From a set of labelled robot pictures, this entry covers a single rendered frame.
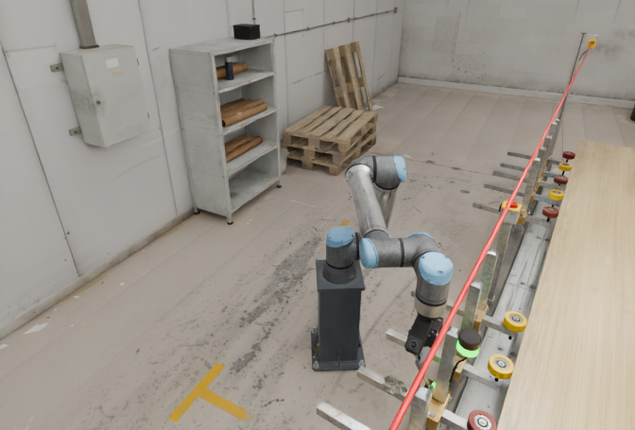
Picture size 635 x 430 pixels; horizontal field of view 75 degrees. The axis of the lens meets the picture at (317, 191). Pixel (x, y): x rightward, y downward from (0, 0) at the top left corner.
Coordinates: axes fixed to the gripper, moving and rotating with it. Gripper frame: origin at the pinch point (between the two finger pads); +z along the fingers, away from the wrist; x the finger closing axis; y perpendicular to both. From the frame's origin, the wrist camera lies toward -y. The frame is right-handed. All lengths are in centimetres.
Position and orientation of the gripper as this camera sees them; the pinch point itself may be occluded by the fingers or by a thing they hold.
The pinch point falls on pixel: (419, 360)
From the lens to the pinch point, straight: 143.2
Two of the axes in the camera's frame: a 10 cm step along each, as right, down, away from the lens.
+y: 5.5, -3.9, 7.4
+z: 0.0, 8.9, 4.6
